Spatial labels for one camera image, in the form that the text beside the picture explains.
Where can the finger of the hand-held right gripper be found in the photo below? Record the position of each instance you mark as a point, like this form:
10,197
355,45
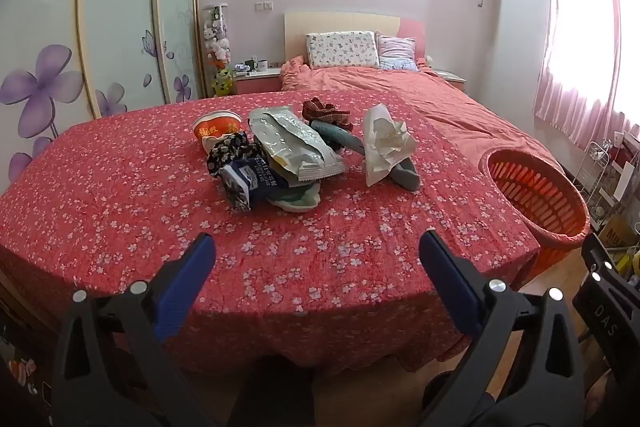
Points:
600,257

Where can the crumpled white tissue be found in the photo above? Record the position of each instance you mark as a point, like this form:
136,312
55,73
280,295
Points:
385,142

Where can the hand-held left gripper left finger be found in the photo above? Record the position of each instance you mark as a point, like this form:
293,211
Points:
185,287

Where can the grey-blue sock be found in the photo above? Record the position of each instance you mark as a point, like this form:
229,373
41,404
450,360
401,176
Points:
407,177

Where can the blue snack packet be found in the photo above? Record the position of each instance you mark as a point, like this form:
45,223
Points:
250,177

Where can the green plush toy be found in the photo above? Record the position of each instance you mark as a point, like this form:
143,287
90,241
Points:
223,82

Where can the dark teal sock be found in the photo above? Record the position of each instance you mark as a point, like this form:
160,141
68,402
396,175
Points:
340,137

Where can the pink curtain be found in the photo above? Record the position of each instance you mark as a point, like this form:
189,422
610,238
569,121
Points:
575,57

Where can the green and white sock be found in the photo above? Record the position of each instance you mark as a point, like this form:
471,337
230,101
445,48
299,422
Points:
297,199

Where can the red plaid cloth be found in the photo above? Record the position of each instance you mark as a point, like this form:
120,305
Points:
320,109

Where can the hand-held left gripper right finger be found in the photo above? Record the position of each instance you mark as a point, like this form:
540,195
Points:
450,282

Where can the black floral cloth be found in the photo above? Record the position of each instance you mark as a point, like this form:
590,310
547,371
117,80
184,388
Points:
230,149

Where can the bed with salmon duvet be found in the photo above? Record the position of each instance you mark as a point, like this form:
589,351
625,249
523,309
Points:
400,87

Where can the clear tube of plush toys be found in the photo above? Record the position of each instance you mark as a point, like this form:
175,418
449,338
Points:
217,39

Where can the red and white paper cup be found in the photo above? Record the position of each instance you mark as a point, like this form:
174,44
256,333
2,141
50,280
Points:
217,124

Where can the pink nightstand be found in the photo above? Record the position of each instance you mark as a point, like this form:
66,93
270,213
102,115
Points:
257,82
452,79

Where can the wardrobe with purple flowers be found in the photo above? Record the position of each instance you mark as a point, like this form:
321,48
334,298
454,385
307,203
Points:
120,32

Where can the brown cardboard box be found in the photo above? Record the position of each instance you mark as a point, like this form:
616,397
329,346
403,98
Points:
617,232

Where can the beige and pink headboard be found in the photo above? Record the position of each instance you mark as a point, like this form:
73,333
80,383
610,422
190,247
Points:
340,23

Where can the white wall switch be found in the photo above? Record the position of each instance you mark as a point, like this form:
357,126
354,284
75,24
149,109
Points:
263,6

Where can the pink striped pillow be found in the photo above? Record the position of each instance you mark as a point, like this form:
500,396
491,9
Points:
397,49

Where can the silver foil wrapper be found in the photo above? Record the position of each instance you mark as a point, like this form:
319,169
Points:
290,137

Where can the red floral tablecloth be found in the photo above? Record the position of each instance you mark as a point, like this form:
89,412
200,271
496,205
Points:
150,232

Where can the white floral pillow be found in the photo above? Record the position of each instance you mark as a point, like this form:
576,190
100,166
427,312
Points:
342,49

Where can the orange plastic basket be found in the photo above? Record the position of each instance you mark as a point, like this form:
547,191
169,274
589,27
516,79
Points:
540,202

